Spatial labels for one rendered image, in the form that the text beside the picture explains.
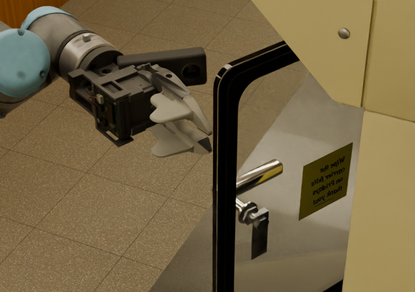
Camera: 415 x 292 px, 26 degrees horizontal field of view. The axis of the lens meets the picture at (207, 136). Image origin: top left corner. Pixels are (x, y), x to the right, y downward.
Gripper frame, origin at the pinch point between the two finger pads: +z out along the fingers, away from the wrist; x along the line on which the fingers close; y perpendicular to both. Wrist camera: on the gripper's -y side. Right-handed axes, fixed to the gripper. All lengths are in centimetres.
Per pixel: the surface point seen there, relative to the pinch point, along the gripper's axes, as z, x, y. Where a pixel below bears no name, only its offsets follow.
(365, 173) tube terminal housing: 29.4, 15.1, 6.6
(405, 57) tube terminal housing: 31.0, 26.7, 5.7
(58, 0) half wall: -251, -117, -116
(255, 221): 15.8, 0.6, 6.3
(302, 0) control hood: 23.5, 29.6, 9.5
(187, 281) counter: -3.6, -26.0, 0.8
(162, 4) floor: -226, -120, -153
